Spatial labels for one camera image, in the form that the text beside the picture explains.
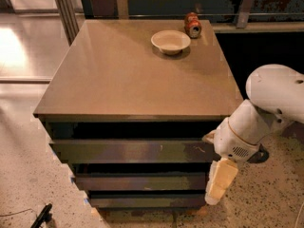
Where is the metal railing shelf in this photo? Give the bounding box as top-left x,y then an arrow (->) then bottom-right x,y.
55,0 -> 304,32

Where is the grey drawer cabinet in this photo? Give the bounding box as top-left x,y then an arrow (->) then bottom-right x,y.
32,18 -> 245,219

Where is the red soda can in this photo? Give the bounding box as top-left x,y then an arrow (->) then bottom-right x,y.
184,12 -> 201,39

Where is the black tool on floor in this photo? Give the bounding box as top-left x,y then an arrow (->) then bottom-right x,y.
30,203 -> 52,228

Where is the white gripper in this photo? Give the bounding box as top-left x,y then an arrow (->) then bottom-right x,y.
202,100 -> 270,205

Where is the white bowl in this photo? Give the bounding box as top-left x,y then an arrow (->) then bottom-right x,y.
151,30 -> 191,55

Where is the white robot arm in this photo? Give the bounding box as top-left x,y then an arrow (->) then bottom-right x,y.
203,64 -> 304,205

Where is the drawer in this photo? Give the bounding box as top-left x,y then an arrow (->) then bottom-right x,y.
73,172 -> 207,191
89,193 -> 205,209
50,140 -> 219,164

